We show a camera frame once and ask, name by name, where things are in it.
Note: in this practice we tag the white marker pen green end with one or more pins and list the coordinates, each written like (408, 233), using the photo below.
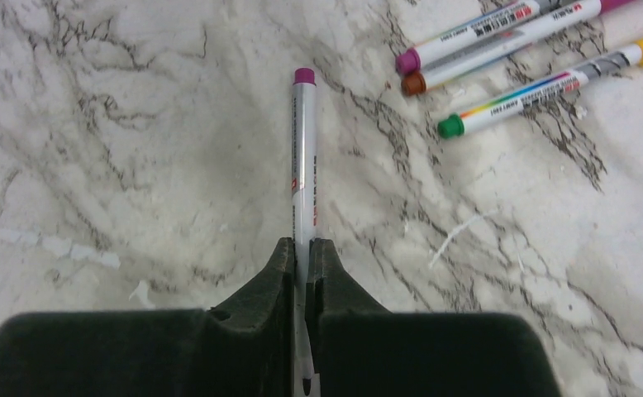
(540, 91)

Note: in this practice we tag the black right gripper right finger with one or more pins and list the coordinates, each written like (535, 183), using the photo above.
(360, 348)

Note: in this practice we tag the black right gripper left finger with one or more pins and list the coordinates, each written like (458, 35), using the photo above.
(241, 347)

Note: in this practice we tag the white marker pen green cap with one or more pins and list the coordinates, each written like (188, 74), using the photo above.
(471, 32)

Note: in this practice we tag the white marker pen magenta end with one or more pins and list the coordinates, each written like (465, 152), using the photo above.
(503, 44)

